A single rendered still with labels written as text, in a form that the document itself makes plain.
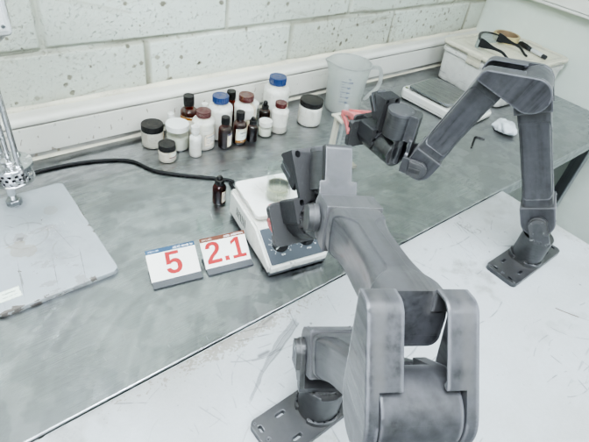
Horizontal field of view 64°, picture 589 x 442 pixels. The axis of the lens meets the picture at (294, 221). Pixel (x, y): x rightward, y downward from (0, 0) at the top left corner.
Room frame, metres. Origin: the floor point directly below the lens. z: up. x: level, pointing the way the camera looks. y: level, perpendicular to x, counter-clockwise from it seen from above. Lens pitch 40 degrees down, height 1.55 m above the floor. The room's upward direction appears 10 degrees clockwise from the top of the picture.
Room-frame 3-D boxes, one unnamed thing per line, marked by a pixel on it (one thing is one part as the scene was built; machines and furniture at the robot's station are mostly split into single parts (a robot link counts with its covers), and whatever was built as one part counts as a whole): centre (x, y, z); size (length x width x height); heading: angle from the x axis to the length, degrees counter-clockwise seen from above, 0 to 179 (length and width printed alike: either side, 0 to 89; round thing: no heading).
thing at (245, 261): (0.64, 0.12, 0.92); 0.09 x 0.06 x 0.04; 123
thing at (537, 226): (0.79, -0.50, 1.00); 0.09 x 0.06 x 0.06; 160
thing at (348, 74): (1.38, -0.10, 0.97); 0.18 x 0.13 x 0.15; 101
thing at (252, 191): (0.76, 0.05, 0.98); 0.12 x 0.12 x 0.01; 34
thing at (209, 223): (0.72, 0.17, 0.91); 0.06 x 0.06 x 0.02
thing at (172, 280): (0.58, 0.20, 0.92); 0.09 x 0.06 x 0.04; 123
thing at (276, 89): (1.23, 0.11, 0.96); 0.07 x 0.07 x 0.13
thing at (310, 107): (1.25, 0.01, 0.94); 0.07 x 0.07 x 0.07
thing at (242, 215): (0.73, 0.04, 0.94); 0.22 x 0.13 x 0.08; 34
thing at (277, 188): (0.74, 0.04, 1.02); 0.06 x 0.05 x 0.08; 161
